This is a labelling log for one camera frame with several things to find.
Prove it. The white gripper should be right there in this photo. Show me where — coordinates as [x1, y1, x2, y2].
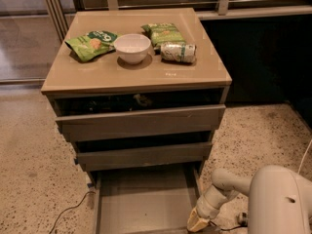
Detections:
[187, 185, 238, 232]

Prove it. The grey bottom drawer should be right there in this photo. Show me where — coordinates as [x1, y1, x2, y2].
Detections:
[92, 162, 222, 234]

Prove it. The grey drawer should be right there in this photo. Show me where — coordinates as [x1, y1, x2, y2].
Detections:
[56, 104, 225, 142]
[92, 162, 222, 234]
[77, 141, 213, 172]

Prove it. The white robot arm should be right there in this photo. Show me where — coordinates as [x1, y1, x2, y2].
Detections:
[187, 165, 312, 234]

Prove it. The grey middle drawer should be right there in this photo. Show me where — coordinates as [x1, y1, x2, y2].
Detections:
[77, 141, 213, 172]

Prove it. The grey top drawer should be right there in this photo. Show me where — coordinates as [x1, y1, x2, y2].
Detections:
[56, 104, 225, 142]

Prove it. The grey three-drawer cabinet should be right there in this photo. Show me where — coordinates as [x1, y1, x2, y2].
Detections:
[41, 7, 233, 234]

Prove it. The black power strip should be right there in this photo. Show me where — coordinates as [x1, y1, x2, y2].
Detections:
[237, 213, 248, 227]

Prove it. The green white soda can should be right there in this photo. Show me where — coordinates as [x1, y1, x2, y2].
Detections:
[160, 43, 196, 63]

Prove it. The white ceramic bowl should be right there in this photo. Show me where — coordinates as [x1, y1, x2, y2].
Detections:
[114, 34, 151, 64]

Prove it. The green chip bag right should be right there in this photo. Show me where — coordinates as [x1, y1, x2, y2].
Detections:
[141, 22, 185, 51]

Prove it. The green chip bag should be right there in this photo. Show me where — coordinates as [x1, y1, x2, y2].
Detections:
[141, 22, 185, 51]
[65, 30, 118, 62]

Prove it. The green chip bag left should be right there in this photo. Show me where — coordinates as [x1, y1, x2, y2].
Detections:
[65, 30, 118, 62]

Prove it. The black floor cable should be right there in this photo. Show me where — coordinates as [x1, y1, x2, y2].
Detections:
[48, 190, 97, 234]

